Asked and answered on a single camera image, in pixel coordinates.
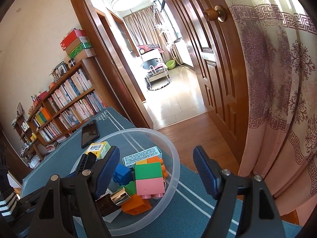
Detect brown wooden door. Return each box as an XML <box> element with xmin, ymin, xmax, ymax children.
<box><xmin>165</xmin><ymin>0</ymin><xmax>248</xmax><ymax>162</ymax></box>

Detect teal white medicine box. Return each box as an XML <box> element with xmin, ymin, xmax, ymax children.
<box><xmin>122</xmin><ymin>146</ymin><xmax>162</xmax><ymax>167</ymax></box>

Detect green orange toy block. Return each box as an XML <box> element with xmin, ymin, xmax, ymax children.
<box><xmin>121</xmin><ymin>181</ymin><xmax>152</xmax><ymax>215</ymax></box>

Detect green plastic basin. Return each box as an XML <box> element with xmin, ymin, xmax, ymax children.
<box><xmin>165</xmin><ymin>60</ymin><xmax>176</xmax><ymax>70</ymax></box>

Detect large wooden bookshelf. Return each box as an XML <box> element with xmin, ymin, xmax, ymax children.
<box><xmin>27</xmin><ymin>57</ymin><xmax>110</xmax><ymax>146</ymax></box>

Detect white red medicine box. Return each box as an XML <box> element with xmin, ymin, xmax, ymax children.
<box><xmin>103</xmin><ymin>208</ymin><xmax>122</xmax><ymax>223</ymax></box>

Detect white rolling cart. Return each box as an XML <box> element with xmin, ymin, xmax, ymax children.
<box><xmin>139</xmin><ymin>47</ymin><xmax>171</xmax><ymax>91</ymax></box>

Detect black smartphone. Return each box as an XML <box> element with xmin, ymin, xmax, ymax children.
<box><xmin>81</xmin><ymin>120</ymin><xmax>100</xmax><ymax>148</ymax></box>

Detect blue toy block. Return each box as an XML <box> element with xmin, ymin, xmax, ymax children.
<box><xmin>112</xmin><ymin>163</ymin><xmax>134</xmax><ymax>186</ymax></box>

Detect dark perfume bottle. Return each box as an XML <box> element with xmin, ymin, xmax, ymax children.
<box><xmin>96</xmin><ymin>187</ymin><xmax>131</xmax><ymax>217</ymax></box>

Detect yellow medicine box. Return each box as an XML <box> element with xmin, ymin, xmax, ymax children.
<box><xmin>85</xmin><ymin>141</ymin><xmax>111</xmax><ymax>159</ymax></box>

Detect stacked coloured boxes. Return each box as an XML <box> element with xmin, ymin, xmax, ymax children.
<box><xmin>60</xmin><ymin>29</ymin><xmax>96</xmax><ymax>63</ymax></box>

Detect yellow orange toy block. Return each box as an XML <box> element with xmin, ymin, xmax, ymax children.
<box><xmin>134</xmin><ymin>156</ymin><xmax>168</xmax><ymax>180</ymax></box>

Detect clear plastic bowl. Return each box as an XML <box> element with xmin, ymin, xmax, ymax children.
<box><xmin>97</xmin><ymin>128</ymin><xmax>180</xmax><ymax>237</ymax></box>

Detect teal table mat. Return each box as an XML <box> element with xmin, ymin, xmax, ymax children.
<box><xmin>20</xmin><ymin>106</ymin><xmax>303</xmax><ymax>238</ymax></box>

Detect green pink toy block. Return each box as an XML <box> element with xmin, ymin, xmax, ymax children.
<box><xmin>134</xmin><ymin>162</ymin><xmax>165</xmax><ymax>199</ymax></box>

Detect patterned pink curtain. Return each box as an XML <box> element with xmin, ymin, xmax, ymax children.
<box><xmin>225</xmin><ymin>0</ymin><xmax>316</xmax><ymax>225</ymax></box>

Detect black comb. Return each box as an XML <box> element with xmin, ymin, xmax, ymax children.
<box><xmin>75</xmin><ymin>152</ymin><xmax>97</xmax><ymax>176</ymax></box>

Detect small wooden shelf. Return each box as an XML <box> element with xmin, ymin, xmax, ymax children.
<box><xmin>12</xmin><ymin>114</ymin><xmax>37</xmax><ymax>156</ymax></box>

